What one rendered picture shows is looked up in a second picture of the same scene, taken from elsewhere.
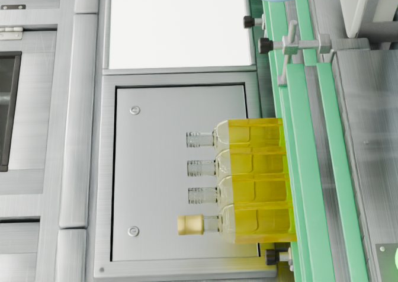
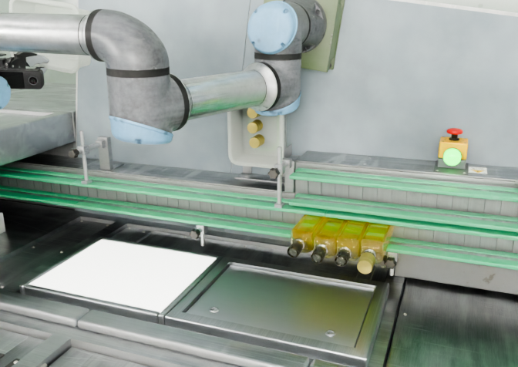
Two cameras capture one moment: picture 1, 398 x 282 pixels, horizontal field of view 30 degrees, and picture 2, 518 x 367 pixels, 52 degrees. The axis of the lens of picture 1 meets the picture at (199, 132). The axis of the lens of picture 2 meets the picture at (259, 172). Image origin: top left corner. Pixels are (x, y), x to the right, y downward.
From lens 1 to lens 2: 1.32 m
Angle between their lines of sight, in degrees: 63
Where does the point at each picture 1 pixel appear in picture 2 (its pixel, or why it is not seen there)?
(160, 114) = (227, 300)
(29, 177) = not seen: outside the picture
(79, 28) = (97, 320)
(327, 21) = (247, 185)
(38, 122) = not seen: outside the picture
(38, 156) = not seen: outside the picture
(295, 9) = (223, 195)
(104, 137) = (230, 327)
